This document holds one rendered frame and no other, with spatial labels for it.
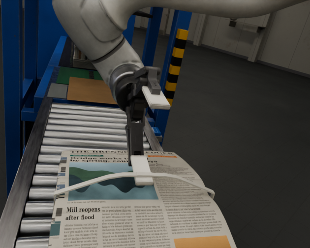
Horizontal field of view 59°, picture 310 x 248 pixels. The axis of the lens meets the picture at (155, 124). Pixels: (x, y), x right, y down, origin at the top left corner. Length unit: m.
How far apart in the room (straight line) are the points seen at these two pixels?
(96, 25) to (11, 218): 0.53
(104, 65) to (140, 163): 0.27
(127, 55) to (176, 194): 0.33
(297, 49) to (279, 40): 0.78
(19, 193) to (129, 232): 0.52
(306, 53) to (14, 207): 11.67
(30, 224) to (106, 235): 0.41
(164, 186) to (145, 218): 0.09
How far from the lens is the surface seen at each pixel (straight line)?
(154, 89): 0.42
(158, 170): 0.58
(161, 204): 0.49
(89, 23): 0.62
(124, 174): 0.47
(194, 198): 0.52
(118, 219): 0.45
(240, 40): 13.00
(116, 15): 0.62
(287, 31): 12.29
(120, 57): 0.65
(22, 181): 0.95
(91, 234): 0.43
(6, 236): 0.79
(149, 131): 1.35
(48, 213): 0.86
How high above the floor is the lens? 1.37
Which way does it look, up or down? 23 degrees down
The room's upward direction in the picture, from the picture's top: 12 degrees clockwise
